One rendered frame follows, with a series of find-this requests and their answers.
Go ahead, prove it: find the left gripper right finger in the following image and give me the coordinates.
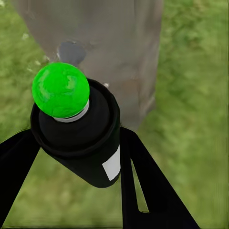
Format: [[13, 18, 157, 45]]
[[119, 126, 200, 229]]

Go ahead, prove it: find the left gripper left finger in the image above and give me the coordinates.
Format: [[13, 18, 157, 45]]
[[0, 129, 40, 229]]

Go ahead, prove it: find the pesticide atomizer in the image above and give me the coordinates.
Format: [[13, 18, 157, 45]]
[[31, 41, 122, 188]]

